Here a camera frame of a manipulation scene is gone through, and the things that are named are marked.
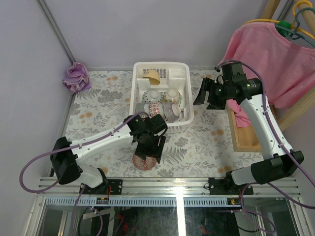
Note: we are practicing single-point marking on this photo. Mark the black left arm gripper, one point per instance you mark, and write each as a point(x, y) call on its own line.
point(149, 143)

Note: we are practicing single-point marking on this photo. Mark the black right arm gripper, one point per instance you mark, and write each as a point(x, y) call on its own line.
point(207, 85)

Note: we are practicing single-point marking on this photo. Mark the yellow flower ceramic bowl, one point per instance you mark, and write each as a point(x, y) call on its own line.
point(172, 95)

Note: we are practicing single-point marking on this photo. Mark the purple glass bowl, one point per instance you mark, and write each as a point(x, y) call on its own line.
point(171, 111)

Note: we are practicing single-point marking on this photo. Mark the red patterned ceramic bowl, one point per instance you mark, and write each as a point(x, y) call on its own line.
point(156, 108)

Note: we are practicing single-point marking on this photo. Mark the tan bowl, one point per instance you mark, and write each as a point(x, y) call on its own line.
point(153, 76)

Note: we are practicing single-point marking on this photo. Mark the blue triangle patterned bowl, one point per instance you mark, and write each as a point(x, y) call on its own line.
point(151, 96)

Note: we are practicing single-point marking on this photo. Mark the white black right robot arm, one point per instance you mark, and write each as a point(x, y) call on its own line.
point(279, 158)

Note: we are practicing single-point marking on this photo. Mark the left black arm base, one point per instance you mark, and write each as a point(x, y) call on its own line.
point(110, 185)

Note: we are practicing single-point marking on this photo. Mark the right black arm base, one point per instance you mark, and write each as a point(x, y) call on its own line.
point(224, 186)

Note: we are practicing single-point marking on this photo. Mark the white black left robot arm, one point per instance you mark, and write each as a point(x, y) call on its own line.
point(68, 157)

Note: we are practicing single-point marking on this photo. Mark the white plastic dish rack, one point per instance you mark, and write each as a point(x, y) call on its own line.
point(173, 75)

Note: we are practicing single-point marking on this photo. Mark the red rimmed bottom bowl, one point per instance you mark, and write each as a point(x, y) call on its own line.
point(143, 165)

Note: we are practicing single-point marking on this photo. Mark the floral table mat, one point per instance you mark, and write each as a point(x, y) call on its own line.
point(204, 149)

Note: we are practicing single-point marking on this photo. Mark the pink t-shirt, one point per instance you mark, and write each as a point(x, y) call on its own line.
point(268, 64)

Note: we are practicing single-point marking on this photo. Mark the green clothes hanger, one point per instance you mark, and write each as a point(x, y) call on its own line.
point(292, 31)

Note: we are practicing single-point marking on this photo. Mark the crumpled purple cloth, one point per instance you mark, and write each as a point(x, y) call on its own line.
point(77, 79)

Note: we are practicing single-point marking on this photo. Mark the yellow clothes hanger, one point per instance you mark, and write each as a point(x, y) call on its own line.
point(300, 7)

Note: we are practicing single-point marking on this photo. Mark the aluminium rail frame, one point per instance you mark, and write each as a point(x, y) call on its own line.
point(160, 191)

